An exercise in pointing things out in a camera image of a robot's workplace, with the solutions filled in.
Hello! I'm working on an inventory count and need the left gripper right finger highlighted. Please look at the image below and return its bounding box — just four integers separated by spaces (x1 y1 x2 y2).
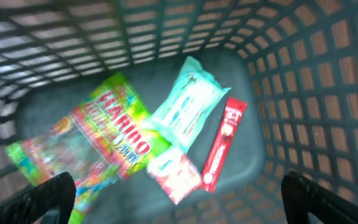
281 171 358 224

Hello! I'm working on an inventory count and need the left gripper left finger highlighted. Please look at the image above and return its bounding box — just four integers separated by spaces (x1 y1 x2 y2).
0 172 76 224

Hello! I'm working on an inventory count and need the Haribo gummy candy bag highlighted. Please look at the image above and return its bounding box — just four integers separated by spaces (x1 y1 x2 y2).
6 72 170 223

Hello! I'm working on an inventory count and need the red Nescafe stick sachet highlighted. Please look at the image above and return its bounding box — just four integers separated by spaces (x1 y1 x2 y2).
200 97 247 194

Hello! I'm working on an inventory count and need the small red white packet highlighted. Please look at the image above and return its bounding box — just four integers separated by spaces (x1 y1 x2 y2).
147 146 202 205

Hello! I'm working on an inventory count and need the mint green wipes packet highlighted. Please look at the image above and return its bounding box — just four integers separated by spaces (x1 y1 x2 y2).
142 56 230 152

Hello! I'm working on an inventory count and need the grey plastic shopping basket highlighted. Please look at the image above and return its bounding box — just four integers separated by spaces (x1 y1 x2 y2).
0 0 358 223

